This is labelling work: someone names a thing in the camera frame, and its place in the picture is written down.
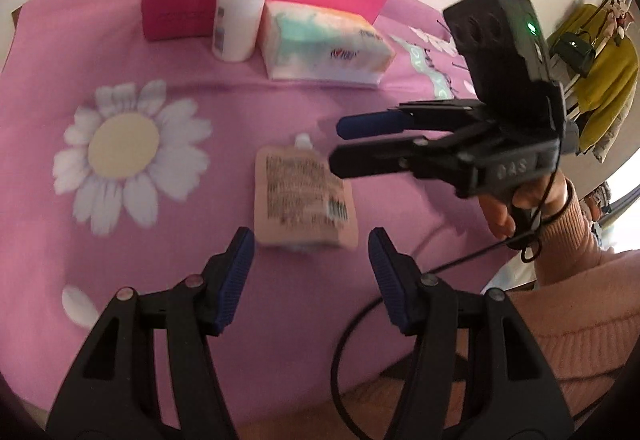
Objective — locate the yellow hanging garment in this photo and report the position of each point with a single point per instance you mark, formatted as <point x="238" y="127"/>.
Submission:
<point x="610" y="84"/>

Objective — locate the black handbag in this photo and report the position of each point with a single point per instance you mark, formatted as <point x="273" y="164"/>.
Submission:
<point x="575" y="52"/>

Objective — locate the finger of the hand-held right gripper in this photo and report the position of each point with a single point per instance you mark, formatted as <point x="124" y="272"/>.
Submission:
<point x="370" y="124"/>
<point x="370" y="157"/>

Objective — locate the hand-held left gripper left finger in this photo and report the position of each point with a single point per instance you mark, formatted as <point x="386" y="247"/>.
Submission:
<point x="235" y="280"/>

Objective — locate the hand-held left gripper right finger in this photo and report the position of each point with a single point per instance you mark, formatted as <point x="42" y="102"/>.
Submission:
<point x="392" y="285"/>

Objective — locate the person's right hand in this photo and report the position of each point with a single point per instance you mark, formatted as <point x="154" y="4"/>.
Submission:
<point x="495" y="217"/>

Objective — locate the white hanging doll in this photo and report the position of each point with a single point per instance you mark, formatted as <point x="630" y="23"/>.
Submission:
<point x="617" y="9"/>

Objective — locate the white pump lotion bottle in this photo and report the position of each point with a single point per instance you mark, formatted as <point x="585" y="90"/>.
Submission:
<point x="237" y="29"/>

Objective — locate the pink spout pouch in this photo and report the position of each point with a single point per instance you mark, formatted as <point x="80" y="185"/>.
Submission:
<point x="300" y="200"/>

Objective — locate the pastel tissue pack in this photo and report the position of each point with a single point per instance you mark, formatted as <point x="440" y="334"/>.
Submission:
<point x="320" y="49"/>

